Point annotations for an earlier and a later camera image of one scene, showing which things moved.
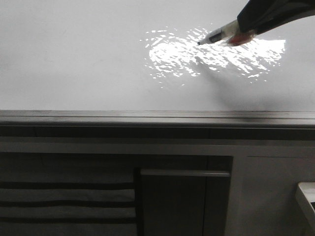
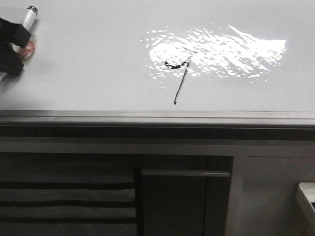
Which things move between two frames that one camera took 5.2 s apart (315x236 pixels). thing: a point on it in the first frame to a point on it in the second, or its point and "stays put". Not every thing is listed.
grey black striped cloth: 67,194 stays put
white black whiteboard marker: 223,33 to 30,23
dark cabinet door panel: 184,202 stays put
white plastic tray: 305,197 stays put
